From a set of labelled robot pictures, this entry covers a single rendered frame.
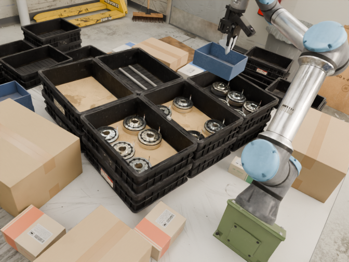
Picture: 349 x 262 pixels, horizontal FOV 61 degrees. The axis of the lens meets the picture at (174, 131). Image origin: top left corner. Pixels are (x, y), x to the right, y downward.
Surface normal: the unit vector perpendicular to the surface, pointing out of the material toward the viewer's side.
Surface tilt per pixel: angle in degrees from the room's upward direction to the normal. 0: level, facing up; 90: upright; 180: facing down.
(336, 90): 73
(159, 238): 0
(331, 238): 0
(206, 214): 0
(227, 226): 90
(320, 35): 42
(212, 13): 90
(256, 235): 90
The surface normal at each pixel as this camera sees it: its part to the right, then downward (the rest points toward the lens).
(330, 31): -0.50, -0.44
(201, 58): -0.61, 0.46
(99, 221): 0.14, -0.76
